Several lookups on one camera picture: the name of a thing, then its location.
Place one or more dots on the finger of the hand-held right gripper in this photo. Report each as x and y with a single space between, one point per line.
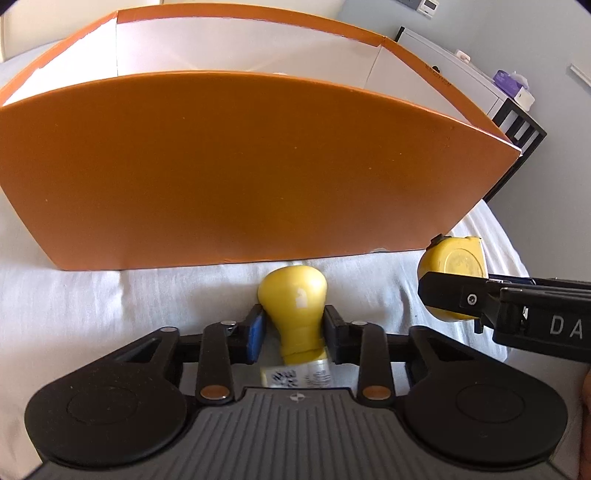
457 295
508 278

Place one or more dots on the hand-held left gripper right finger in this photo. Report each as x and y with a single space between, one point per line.
332 337

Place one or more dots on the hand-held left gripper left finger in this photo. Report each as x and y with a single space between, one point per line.
256 332

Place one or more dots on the yellow round container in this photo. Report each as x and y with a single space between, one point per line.
455 261

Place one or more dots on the yellow bottle with bulb cap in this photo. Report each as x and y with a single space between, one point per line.
293 295

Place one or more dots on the orange cardboard box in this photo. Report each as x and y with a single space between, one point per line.
231 175

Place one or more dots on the white bed sheet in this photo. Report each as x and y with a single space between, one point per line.
138 295

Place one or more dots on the dark wooden chair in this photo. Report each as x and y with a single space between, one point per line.
521 134

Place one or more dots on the small white box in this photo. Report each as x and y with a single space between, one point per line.
525 98

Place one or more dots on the purple tissue pack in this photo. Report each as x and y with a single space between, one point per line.
508 79

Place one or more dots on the small white object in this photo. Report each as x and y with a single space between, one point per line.
462 56

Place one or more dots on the white dresser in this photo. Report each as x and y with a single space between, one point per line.
443 60

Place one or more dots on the white wall thermostat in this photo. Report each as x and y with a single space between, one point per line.
428 5

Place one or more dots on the grey wall switch panel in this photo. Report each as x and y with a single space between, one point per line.
407 2

